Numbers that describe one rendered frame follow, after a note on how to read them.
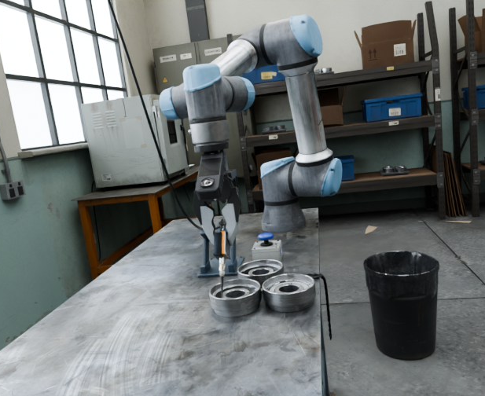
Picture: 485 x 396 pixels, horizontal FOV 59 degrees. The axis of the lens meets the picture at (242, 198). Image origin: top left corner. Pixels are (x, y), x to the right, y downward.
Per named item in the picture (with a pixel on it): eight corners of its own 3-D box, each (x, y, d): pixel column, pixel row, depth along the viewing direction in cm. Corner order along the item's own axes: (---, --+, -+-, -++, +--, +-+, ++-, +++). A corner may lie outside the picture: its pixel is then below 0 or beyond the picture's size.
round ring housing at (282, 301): (325, 306, 83) (323, 287, 82) (273, 318, 81) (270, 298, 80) (305, 287, 93) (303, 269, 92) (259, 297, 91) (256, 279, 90)
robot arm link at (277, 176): (273, 194, 153) (268, 156, 150) (308, 194, 146) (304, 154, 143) (256, 202, 143) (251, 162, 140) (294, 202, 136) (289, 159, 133)
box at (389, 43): (420, 61, 393) (417, 16, 386) (357, 71, 408) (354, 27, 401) (414, 64, 427) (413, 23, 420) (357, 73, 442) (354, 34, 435)
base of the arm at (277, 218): (264, 222, 155) (261, 196, 153) (306, 219, 152) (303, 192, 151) (259, 234, 140) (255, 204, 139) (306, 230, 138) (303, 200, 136)
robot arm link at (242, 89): (214, 81, 102) (186, 81, 93) (256, 73, 96) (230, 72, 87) (219, 115, 103) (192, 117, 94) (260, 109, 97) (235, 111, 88)
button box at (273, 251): (281, 265, 109) (278, 246, 108) (253, 266, 110) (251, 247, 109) (283, 254, 117) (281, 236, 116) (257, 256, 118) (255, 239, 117)
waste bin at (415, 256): (452, 364, 190) (449, 273, 183) (373, 365, 196) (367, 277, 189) (432, 327, 223) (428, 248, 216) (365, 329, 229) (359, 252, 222)
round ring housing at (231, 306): (223, 324, 80) (221, 304, 80) (203, 306, 90) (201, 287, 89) (272, 308, 85) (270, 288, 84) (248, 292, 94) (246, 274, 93)
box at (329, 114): (350, 125, 414) (347, 84, 407) (297, 131, 424) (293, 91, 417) (347, 123, 455) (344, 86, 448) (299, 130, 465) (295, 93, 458)
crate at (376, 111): (414, 115, 442) (413, 94, 438) (423, 116, 405) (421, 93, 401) (361, 122, 452) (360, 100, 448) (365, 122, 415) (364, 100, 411)
